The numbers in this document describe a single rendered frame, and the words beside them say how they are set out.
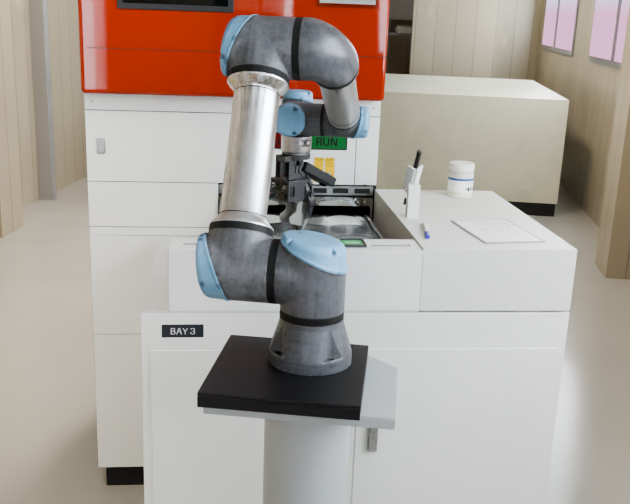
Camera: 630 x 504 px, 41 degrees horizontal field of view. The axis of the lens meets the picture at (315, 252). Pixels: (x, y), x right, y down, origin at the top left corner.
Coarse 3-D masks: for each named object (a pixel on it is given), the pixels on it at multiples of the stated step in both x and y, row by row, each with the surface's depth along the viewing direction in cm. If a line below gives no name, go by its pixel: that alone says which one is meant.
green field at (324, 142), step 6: (312, 138) 237; (318, 138) 237; (324, 138) 237; (330, 138) 237; (336, 138) 238; (342, 138) 238; (312, 144) 237; (318, 144) 238; (324, 144) 238; (330, 144) 238; (336, 144) 238; (342, 144) 238
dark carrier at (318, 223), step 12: (312, 216) 236; (324, 216) 236; (360, 216) 238; (276, 228) 222; (288, 228) 222; (312, 228) 223; (324, 228) 224; (336, 228) 224; (348, 228) 224; (360, 228) 225
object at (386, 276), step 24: (192, 240) 185; (384, 240) 191; (408, 240) 191; (168, 264) 179; (192, 264) 179; (360, 264) 183; (384, 264) 184; (408, 264) 184; (168, 288) 180; (192, 288) 181; (360, 288) 184; (384, 288) 185; (408, 288) 186
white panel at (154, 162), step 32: (96, 96) 228; (128, 96) 229; (160, 96) 230; (192, 96) 230; (96, 128) 230; (128, 128) 231; (160, 128) 232; (192, 128) 233; (224, 128) 234; (96, 160) 233; (128, 160) 234; (160, 160) 234; (192, 160) 235; (224, 160) 236; (352, 160) 240; (96, 192) 235; (128, 192) 236; (160, 192) 237; (192, 192) 238; (96, 224) 238; (128, 224) 239; (160, 224) 240; (192, 224) 240
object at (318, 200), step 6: (270, 198) 239; (318, 198) 241; (324, 198) 241; (330, 198) 241; (336, 198) 241; (342, 198) 242; (348, 198) 242; (354, 198) 242; (360, 198) 242; (366, 198) 242; (372, 198) 243; (270, 204) 240; (276, 204) 240; (282, 204) 240; (318, 204) 241; (324, 204) 242; (330, 204) 242; (336, 204) 242; (342, 204) 242; (348, 204) 242; (354, 204) 243; (360, 204) 243; (366, 204) 243; (372, 204) 243
